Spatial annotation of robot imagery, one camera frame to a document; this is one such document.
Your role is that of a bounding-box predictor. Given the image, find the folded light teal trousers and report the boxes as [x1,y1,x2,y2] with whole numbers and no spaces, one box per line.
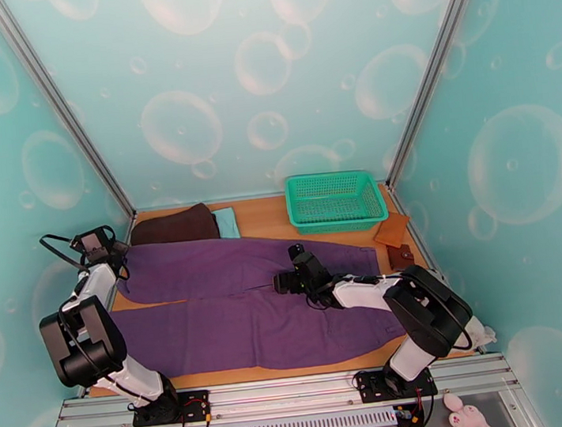
[210,206,240,241]

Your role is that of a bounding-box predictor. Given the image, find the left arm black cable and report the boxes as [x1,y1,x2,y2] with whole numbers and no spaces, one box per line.
[38,224,123,289]

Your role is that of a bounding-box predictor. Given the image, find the tan leather pouch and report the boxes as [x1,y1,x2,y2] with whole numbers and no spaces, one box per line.
[371,210,414,251]

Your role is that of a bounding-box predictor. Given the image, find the purple trousers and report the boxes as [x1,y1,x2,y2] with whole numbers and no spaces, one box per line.
[105,220,410,386]

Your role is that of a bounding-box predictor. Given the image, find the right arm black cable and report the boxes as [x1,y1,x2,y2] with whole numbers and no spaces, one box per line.
[416,293,475,358]

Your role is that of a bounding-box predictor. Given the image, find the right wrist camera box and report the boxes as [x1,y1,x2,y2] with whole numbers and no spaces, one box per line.
[286,242,308,265]

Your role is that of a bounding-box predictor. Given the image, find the folded dark brown trousers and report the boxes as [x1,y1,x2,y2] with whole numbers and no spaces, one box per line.
[126,201,221,249]

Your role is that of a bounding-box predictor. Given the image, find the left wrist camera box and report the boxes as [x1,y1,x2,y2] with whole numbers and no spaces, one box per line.
[70,226,114,266]

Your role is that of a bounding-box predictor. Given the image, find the white pink plush bunny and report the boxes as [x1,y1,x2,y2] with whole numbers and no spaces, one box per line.
[442,388,496,427]

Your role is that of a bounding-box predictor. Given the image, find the teal plastic mesh basket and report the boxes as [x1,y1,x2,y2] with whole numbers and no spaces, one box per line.
[283,166,391,239]

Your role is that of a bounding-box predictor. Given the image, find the aluminium frame post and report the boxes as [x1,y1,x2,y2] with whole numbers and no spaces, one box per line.
[368,0,512,191]
[0,0,136,231]

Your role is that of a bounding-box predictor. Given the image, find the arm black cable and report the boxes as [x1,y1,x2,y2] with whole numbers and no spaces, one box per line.
[38,224,123,289]
[416,293,475,358]

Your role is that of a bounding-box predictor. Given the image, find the grey plush dog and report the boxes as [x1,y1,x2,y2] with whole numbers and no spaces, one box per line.
[427,262,499,357]

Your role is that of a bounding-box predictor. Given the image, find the brown leather snap wallet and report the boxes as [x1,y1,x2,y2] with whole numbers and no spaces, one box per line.
[386,243,417,274]

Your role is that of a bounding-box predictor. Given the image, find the aluminium mounting rail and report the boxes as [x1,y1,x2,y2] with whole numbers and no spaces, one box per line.
[50,352,520,427]

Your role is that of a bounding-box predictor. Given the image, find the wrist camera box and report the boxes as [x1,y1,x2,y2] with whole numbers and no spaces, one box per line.
[286,242,308,265]
[70,226,114,266]

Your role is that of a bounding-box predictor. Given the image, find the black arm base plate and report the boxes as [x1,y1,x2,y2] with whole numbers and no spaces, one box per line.
[130,388,213,427]
[353,364,440,405]

